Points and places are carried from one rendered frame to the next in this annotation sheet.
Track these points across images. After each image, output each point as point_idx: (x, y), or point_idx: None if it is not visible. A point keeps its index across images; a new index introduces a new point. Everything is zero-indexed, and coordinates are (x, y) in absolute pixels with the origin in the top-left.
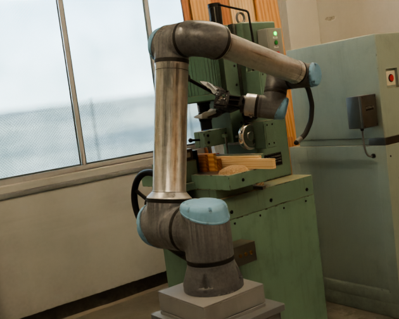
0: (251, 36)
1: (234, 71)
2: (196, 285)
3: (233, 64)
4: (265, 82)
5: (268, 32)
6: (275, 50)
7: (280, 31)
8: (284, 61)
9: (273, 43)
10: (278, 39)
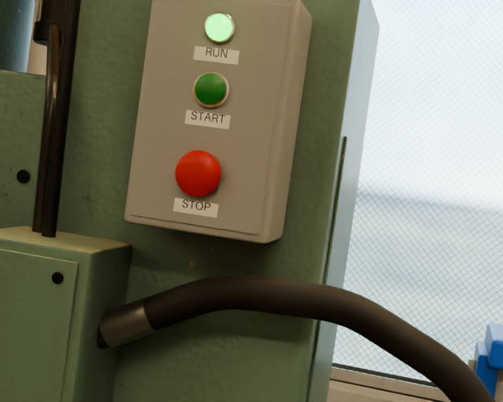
0: (64, 24)
1: (13, 206)
2: None
3: (20, 169)
4: None
5: (159, 13)
6: (195, 145)
7: (279, 21)
8: None
9: (190, 96)
10: (243, 73)
